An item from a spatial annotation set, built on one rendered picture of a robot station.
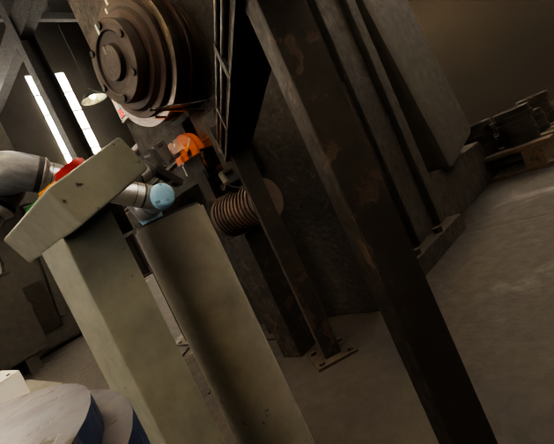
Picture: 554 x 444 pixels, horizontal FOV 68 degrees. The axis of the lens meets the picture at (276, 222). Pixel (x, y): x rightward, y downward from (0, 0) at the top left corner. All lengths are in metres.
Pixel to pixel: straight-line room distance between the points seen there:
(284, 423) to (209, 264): 0.29
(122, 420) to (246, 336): 0.47
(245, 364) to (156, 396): 0.17
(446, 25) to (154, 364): 7.08
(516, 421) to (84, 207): 0.69
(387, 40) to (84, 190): 1.68
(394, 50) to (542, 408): 1.55
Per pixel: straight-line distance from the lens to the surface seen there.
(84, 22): 2.23
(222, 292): 0.66
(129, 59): 1.53
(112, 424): 0.23
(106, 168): 0.50
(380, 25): 2.00
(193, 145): 1.53
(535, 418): 0.80
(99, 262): 0.55
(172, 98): 1.52
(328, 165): 0.44
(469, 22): 7.28
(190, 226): 0.65
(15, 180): 1.20
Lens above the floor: 0.48
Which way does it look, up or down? 4 degrees down
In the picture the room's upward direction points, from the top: 25 degrees counter-clockwise
